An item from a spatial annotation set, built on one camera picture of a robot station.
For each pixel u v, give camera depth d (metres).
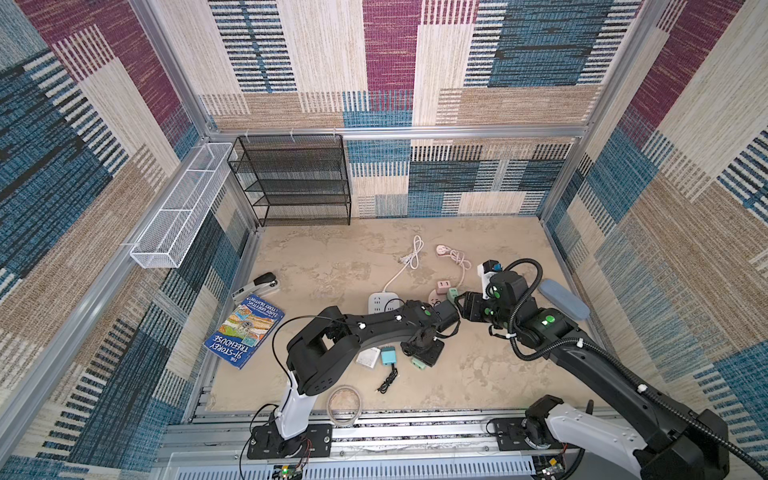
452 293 0.92
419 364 0.82
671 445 0.39
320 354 0.49
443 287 0.94
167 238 0.71
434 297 0.96
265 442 0.71
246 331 0.91
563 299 0.94
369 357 0.83
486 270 0.71
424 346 0.73
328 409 0.77
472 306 0.69
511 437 0.73
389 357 0.84
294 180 1.09
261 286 1.00
